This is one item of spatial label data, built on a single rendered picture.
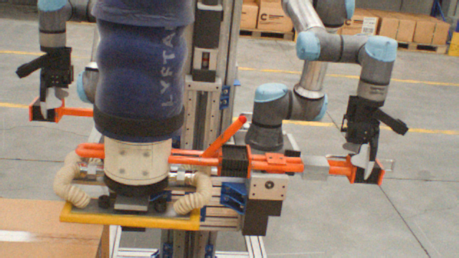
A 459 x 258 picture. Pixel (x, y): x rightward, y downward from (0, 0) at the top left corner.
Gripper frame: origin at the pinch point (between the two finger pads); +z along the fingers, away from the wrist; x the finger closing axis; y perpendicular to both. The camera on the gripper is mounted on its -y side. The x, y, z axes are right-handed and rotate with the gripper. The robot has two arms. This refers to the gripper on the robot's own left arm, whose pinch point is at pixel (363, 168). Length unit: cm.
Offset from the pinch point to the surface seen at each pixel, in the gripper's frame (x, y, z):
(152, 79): 10, 57, -23
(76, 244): 1, 76, 30
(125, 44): 12, 63, -31
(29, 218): -10, 93, 30
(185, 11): 6, 50, -38
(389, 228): -169, -91, 123
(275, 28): -723, -77, 103
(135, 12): 12, 61, -38
